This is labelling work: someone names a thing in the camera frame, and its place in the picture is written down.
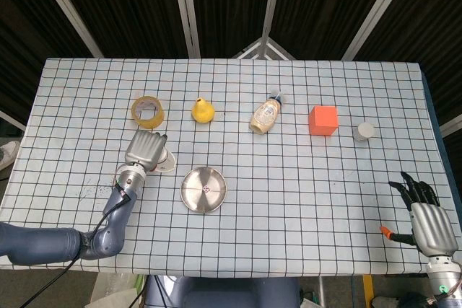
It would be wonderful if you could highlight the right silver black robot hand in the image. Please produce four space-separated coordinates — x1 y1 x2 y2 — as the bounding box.
379 171 458 258

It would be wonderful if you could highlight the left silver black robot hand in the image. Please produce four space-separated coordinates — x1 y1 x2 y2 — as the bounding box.
124 130 169 174

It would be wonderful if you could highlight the white paper cup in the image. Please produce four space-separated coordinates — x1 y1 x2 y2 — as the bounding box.
151 147 177 173

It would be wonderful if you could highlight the round steel plate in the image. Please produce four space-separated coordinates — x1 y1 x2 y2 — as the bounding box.
180 166 228 214

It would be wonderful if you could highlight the yellow packing tape roll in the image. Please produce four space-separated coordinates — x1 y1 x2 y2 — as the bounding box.
131 95 165 131

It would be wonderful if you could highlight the yellow pear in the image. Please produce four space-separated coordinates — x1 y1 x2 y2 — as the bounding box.
191 97 217 124

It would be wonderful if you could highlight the grey shoe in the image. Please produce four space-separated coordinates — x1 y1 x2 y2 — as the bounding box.
371 295 398 308

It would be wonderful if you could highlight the yellow floor bar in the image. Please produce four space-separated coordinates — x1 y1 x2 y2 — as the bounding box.
362 275 373 308

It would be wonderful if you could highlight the white metal beam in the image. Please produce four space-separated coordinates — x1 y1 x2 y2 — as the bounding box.
0 109 27 132
438 115 462 138

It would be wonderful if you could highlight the small white jar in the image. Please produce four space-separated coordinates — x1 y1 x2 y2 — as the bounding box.
352 122 375 142

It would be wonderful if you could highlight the beige sauce bottle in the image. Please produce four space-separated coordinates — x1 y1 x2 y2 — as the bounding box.
248 93 284 135

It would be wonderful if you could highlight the white shoe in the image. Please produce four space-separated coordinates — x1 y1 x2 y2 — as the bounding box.
0 141 21 174

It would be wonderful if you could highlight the white black checkered tablecloth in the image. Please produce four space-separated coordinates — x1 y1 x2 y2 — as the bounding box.
0 57 459 279

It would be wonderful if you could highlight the orange cube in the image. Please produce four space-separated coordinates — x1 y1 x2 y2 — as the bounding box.
308 105 339 137

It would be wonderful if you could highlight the blue-grey robot torso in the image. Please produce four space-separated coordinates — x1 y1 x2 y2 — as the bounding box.
144 275 302 308

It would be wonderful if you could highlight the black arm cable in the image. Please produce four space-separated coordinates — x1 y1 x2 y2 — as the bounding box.
19 183 134 308

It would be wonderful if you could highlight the white triangular metal frame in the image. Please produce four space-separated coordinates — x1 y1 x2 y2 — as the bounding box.
232 36 297 60

